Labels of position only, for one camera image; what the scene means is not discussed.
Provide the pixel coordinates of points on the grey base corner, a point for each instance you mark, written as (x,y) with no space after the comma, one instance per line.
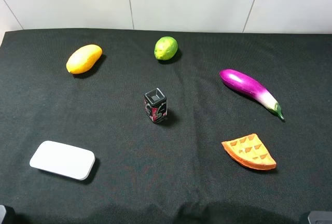
(320,217)
(3,214)

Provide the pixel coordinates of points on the grey base right corner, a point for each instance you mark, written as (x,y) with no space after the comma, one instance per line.
(320,217)

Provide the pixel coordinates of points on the purple eggplant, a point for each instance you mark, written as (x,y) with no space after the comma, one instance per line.
(247,85)

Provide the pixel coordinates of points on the green lime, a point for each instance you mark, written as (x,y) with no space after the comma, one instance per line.
(165,48)

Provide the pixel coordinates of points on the orange waffle slice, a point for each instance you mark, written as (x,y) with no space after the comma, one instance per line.
(250,152)

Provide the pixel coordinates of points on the black patterned tin box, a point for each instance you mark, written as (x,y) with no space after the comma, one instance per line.
(155,105)

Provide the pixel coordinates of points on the black table cloth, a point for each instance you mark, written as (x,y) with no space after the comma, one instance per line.
(176,170)

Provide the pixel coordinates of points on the white rectangular tray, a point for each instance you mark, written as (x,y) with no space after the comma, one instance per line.
(63,159)

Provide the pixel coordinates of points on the yellow mango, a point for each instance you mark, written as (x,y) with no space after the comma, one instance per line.
(83,59)

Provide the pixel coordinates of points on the grey base left corner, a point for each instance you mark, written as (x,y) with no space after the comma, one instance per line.
(3,214)

